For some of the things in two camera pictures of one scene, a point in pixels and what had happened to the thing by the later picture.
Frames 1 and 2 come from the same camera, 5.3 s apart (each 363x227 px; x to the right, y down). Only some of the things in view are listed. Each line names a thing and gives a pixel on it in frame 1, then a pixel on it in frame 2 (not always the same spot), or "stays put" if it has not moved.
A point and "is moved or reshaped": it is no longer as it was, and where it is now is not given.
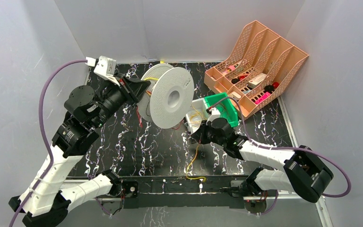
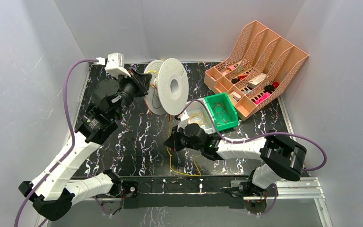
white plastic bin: [197, 113] stays put
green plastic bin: [222, 102] stays put
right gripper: [199, 135] -> [173, 142]
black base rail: [187, 191] stays put
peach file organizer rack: [257, 69] stays put
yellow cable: [199, 178] -> [167, 149]
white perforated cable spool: [168, 97] is moved or reshaped
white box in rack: [256, 80] stays put
